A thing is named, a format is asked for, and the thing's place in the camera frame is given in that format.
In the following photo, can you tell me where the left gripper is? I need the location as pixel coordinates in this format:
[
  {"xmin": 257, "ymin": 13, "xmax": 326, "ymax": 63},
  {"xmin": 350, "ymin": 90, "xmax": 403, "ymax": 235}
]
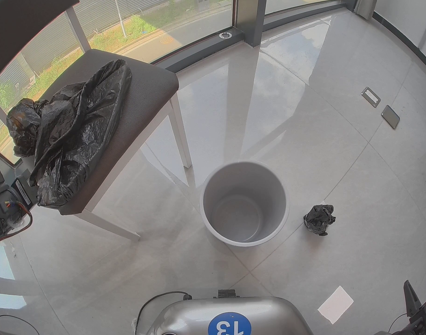
[{"xmin": 0, "ymin": 171, "xmax": 38, "ymax": 238}]

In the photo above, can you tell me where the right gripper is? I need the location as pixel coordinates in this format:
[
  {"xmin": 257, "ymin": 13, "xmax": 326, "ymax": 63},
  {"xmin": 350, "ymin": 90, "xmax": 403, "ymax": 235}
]
[{"xmin": 399, "ymin": 258, "xmax": 426, "ymax": 335}]

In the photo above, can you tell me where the black plastic bag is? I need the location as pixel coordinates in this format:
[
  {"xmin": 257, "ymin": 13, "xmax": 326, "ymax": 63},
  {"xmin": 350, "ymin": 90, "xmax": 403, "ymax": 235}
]
[{"xmin": 6, "ymin": 59, "xmax": 133, "ymax": 209}]

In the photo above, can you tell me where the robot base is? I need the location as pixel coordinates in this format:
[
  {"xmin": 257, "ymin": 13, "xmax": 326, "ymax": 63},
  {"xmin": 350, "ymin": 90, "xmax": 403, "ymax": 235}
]
[{"xmin": 131, "ymin": 289, "xmax": 316, "ymax": 335}]

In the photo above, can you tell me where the white trash bin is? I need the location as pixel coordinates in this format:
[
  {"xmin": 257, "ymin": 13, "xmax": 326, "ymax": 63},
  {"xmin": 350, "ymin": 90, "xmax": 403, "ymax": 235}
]
[{"xmin": 200, "ymin": 161, "xmax": 290, "ymax": 247}]

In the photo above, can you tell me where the crumpled black plastic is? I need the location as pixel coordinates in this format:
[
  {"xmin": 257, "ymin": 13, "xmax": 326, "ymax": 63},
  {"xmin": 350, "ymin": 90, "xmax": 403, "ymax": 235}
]
[{"xmin": 304, "ymin": 204, "xmax": 337, "ymax": 236}]

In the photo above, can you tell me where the grey chair with white legs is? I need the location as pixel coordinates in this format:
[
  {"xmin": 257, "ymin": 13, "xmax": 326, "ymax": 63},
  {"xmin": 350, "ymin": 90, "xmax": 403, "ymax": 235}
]
[{"xmin": 0, "ymin": 0, "xmax": 193, "ymax": 242}]

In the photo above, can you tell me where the window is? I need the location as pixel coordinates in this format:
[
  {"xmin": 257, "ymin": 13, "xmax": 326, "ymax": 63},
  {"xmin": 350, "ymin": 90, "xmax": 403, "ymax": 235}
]
[{"xmin": 0, "ymin": 0, "xmax": 356, "ymax": 168}]

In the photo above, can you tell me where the black cable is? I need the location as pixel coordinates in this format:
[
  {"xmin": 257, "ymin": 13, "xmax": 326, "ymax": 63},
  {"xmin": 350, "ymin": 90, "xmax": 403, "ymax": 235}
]
[{"xmin": 135, "ymin": 291, "xmax": 193, "ymax": 331}]

